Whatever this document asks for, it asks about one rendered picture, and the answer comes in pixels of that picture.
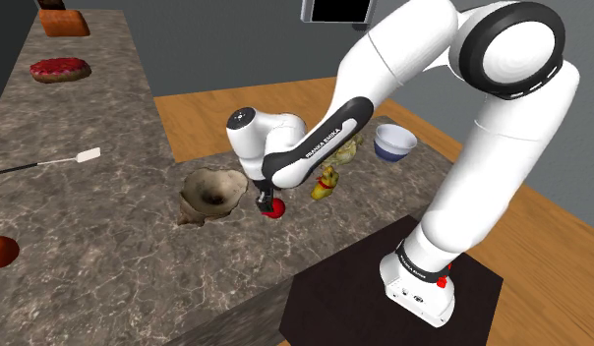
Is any red ball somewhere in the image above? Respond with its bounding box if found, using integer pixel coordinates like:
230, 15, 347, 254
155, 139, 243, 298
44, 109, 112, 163
261, 198, 286, 220

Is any dark robot stand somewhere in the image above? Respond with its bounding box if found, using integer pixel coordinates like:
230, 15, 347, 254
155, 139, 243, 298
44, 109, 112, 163
278, 214, 505, 346

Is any white and blue bowl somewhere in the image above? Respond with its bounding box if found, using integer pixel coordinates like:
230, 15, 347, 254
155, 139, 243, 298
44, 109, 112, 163
373, 123, 419, 163

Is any pale green cabbage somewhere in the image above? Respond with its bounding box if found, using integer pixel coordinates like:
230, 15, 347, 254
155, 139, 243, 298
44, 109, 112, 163
322, 133, 366, 169

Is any brown stone bowl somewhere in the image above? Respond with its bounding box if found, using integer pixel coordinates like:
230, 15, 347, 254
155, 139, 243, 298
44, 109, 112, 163
176, 167, 250, 227

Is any black wall screen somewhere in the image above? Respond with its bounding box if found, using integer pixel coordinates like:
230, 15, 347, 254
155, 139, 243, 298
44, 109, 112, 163
300, 0, 378, 25

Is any yellow cat figure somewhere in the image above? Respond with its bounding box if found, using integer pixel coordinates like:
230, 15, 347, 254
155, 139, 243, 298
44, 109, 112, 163
310, 164, 340, 202

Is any red apple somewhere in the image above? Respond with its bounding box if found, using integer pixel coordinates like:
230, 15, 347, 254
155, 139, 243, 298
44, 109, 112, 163
0, 235, 21, 270

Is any white spatula with black handle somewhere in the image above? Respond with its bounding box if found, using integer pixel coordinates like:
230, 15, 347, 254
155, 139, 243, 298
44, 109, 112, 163
0, 146, 102, 176

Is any red frosted doughnut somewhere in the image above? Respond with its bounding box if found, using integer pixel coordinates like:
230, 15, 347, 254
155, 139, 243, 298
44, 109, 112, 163
29, 57, 93, 85

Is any orange bread loaf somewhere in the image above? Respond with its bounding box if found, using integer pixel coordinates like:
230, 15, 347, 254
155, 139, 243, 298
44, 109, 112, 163
38, 9, 91, 38

